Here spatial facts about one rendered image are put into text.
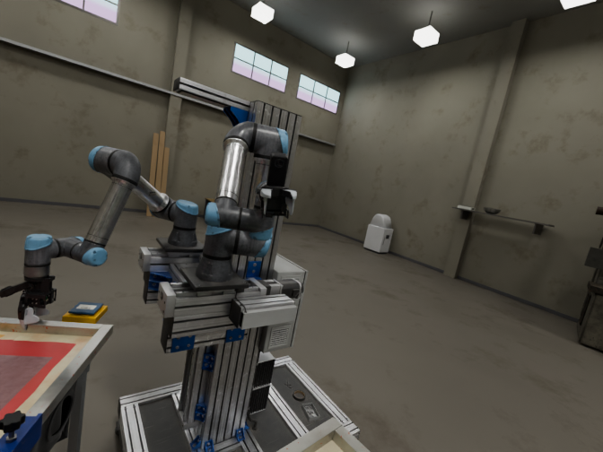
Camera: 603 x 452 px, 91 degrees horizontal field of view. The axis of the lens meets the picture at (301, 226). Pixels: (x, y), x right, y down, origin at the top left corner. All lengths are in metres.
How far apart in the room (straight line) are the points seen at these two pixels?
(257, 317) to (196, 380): 0.65
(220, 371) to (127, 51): 8.80
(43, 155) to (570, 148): 11.81
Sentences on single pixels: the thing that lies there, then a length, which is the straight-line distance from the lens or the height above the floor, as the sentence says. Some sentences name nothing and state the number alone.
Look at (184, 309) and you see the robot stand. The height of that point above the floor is 1.15.
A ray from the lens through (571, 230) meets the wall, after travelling 8.35.
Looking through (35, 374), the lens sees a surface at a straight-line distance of 1.35.
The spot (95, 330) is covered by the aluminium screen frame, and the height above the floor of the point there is 0.98.
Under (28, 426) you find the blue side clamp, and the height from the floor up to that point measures 1.01.
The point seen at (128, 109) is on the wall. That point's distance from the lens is 9.49.
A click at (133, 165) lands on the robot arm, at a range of 1.42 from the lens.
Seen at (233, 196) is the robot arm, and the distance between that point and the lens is 1.00.
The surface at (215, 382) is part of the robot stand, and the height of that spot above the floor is 0.62.
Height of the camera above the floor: 1.71
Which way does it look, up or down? 8 degrees down
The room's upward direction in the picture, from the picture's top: 11 degrees clockwise
